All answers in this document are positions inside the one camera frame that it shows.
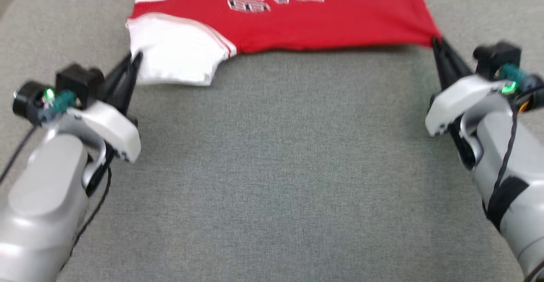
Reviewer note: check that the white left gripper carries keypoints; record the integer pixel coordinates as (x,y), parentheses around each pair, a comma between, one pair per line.
(110,124)

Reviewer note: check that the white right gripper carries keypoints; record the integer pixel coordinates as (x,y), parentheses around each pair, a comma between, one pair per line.
(459,99)

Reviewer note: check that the red white basketball jersey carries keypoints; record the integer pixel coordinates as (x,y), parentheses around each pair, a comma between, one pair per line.
(318,18)

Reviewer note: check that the white grey robot right arm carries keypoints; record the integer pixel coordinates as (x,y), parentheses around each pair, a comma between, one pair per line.
(522,154)

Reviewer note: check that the white grey robot left arm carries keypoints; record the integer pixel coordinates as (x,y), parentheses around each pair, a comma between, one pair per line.
(38,205)

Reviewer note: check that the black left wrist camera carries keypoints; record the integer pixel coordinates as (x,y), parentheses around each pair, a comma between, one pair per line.
(76,80)

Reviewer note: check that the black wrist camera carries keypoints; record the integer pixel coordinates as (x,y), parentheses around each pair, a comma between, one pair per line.
(497,54)
(76,80)

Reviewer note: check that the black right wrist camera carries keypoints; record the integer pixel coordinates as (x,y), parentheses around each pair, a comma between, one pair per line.
(497,54)

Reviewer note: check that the teal left camera connector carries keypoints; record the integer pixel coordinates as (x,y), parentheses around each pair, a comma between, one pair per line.
(63,101)

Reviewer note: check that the teal camera connector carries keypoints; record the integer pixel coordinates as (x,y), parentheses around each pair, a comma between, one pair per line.
(512,75)
(63,101)

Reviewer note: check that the teal right camera connector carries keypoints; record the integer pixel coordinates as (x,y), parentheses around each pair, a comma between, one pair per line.
(512,75)

